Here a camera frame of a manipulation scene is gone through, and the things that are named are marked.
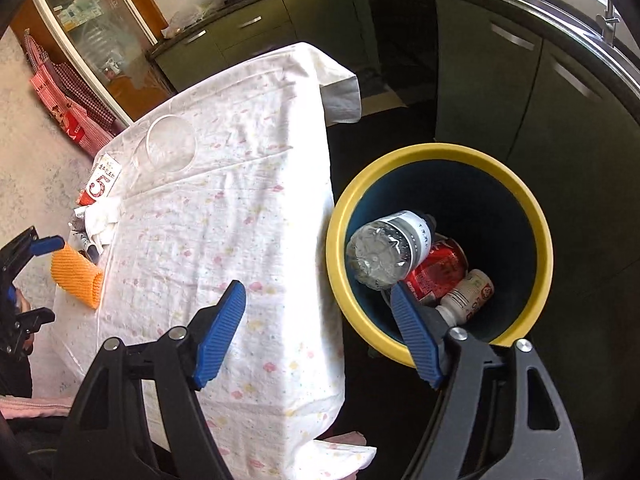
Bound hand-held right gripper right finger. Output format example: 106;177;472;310
390;282;583;480

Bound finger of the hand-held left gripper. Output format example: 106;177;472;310
10;308;56;357
0;226;67;281

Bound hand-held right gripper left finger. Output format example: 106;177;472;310
60;280;248;480

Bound silver wrapper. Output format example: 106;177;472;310
69;207;93;241

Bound orange foam fruit net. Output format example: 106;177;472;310
50;242;106;310

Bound dark brown snack wrapper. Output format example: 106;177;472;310
75;232;103;263

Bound white tissue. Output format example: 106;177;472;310
82;197;123;241

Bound small white drink bottle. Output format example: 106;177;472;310
435;269;496;326

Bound crushed red can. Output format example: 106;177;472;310
404;239;469;307

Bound milk carton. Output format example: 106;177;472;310
77;155;122;207

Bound clear plastic bottle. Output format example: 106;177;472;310
346;210;437;291

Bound clear plastic cup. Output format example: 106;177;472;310
129;114;197;183

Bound yellow rimmed trash bin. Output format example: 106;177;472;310
325;143;555;368

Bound red checked apron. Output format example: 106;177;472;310
30;60;116;158

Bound white floral tablecloth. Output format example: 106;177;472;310
52;42;377;480

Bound red checkered bag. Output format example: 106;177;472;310
22;30;121;126

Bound sliding glass door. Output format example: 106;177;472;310
30;0;176;126

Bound green base cabinets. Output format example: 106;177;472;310
150;0;640;361

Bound clear plastic bag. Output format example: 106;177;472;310
160;7;211;38

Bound large steel faucet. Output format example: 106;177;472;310
595;0;621;46

